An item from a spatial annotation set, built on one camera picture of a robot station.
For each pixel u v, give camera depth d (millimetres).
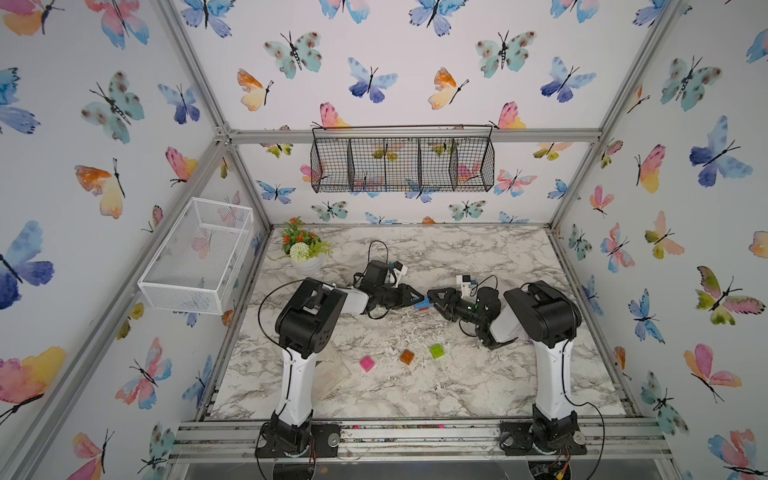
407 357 862
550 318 565
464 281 951
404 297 886
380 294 850
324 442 737
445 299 891
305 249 929
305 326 554
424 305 954
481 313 826
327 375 845
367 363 851
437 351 883
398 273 934
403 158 982
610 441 745
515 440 735
